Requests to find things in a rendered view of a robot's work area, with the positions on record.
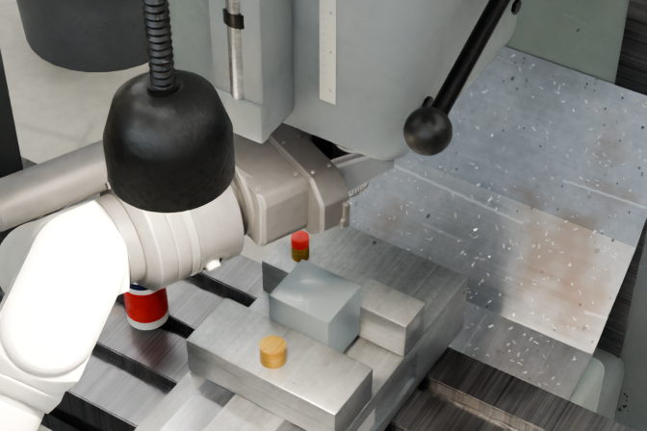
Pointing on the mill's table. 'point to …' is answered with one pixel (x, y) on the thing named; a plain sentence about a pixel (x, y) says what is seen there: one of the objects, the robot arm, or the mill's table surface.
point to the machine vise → (423, 359)
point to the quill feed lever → (468, 57)
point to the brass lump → (272, 352)
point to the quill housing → (360, 32)
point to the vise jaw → (235, 316)
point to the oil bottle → (145, 307)
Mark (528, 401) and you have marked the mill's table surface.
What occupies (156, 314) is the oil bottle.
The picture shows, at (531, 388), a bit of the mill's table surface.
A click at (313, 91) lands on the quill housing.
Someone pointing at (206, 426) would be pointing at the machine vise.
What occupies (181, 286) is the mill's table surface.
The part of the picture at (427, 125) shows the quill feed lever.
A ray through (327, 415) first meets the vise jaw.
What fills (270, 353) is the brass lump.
